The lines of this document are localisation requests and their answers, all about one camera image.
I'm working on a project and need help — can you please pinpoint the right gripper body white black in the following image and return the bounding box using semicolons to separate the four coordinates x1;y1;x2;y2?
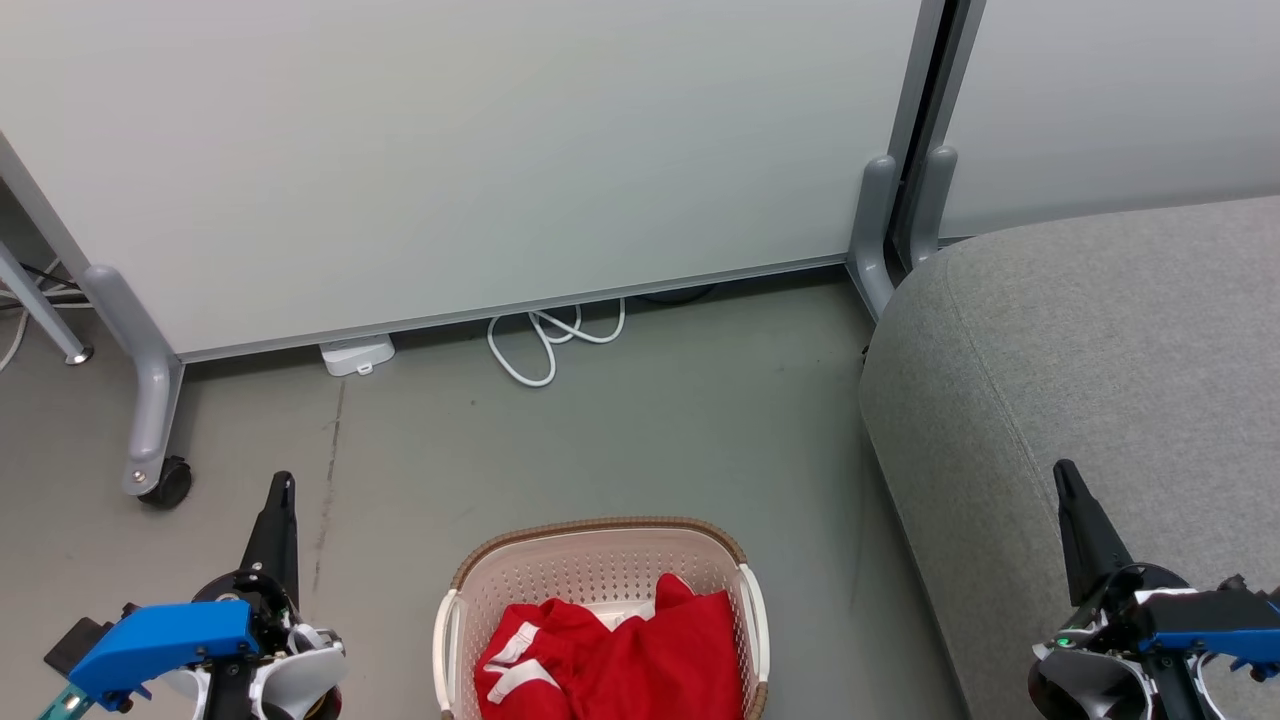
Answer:
1029;564;1233;720

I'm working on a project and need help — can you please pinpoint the grey upright partition leg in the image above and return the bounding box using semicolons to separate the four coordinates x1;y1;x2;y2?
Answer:
847;153;902;322
907;145;960;270

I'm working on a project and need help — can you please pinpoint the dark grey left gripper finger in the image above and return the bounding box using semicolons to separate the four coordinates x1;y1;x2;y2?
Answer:
239;471;300;602

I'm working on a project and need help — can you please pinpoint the grey fabric sofa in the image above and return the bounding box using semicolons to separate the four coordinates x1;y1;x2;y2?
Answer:
857;195;1280;720

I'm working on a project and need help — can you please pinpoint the white partition panel grey frame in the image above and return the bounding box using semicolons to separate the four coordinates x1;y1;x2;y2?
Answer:
938;0;1280;241
0;0;947;363

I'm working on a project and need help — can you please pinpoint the grey partition leg with caster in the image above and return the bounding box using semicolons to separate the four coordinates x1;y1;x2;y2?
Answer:
82;264;187;499

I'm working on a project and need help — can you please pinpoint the cream laundry basket brown rim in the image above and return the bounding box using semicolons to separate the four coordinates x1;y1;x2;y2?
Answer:
432;516;772;720

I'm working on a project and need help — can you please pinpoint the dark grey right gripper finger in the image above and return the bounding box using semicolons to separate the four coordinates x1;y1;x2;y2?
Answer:
1053;459;1133;607

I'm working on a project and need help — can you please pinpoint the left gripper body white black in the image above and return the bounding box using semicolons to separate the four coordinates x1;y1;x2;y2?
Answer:
158;568;348;720

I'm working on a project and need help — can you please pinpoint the white power adapter box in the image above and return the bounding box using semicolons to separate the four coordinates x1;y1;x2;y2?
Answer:
318;335;397;378

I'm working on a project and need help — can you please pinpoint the thin white cable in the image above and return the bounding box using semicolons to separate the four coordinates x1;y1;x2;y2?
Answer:
0;262;63;375

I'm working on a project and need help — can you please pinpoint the thick white coiled cable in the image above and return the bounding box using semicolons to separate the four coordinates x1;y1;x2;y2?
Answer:
486;298;628;389

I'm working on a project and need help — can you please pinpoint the grey metal table leg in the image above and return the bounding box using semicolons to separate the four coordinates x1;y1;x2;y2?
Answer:
0;240;96;367

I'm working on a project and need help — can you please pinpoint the red garment with white trim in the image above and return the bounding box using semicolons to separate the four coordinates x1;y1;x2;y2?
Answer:
473;573;747;720

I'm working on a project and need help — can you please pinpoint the black caster wheel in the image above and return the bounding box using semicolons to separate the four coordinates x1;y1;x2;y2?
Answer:
139;456;194;510

